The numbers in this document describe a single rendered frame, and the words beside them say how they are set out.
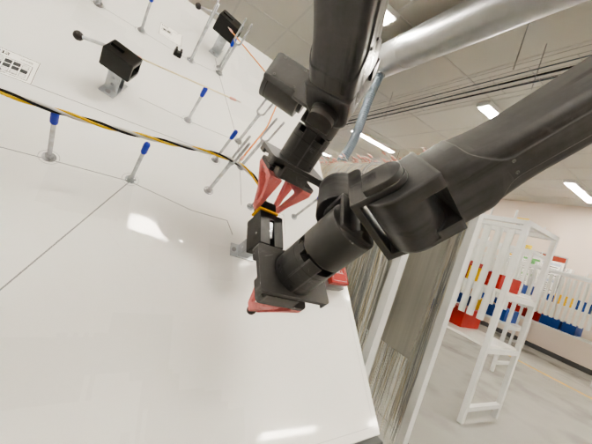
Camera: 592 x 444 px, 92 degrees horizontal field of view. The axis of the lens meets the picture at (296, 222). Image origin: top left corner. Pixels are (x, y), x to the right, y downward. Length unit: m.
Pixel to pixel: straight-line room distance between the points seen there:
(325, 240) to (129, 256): 0.26
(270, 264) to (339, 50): 0.23
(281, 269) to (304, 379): 0.23
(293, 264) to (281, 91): 0.24
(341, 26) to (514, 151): 0.17
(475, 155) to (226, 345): 0.37
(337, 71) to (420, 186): 0.14
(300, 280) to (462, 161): 0.19
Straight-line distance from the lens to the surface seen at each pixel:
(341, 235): 0.28
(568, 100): 0.31
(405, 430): 1.37
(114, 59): 0.57
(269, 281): 0.33
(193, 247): 0.47
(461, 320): 3.27
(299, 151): 0.43
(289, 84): 0.41
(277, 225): 0.45
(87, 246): 0.43
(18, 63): 0.60
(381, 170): 0.28
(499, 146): 0.28
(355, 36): 0.28
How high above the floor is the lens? 1.19
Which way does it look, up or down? 1 degrees down
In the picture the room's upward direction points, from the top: 18 degrees clockwise
